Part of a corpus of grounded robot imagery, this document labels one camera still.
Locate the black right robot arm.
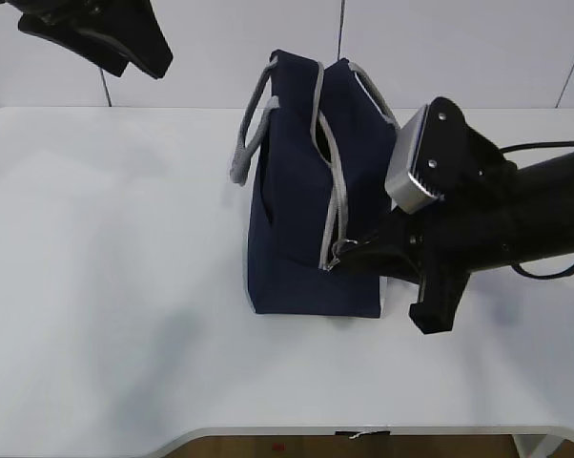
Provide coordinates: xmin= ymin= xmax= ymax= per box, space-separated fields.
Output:
xmin=337 ymin=97 xmax=574 ymax=334

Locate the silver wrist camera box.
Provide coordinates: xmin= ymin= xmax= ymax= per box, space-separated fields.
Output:
xmin=385 ymin=105 xmax=443 ymax=215

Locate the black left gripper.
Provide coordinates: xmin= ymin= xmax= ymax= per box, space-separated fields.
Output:
xmin=0 ymin=0 xmax=174 ymax=79

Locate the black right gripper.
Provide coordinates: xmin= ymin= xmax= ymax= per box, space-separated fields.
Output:
xmin=341 ymin=96 xmax=517 ymax=334

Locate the navy blue lunch bag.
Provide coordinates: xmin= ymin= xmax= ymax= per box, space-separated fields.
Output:
xmin=230 ymin=50 xmax=400 ymax=319

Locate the black tape on table edge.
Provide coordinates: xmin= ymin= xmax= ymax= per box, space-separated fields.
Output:
xmin=335 ymin=430 xmax=391 ymax=440

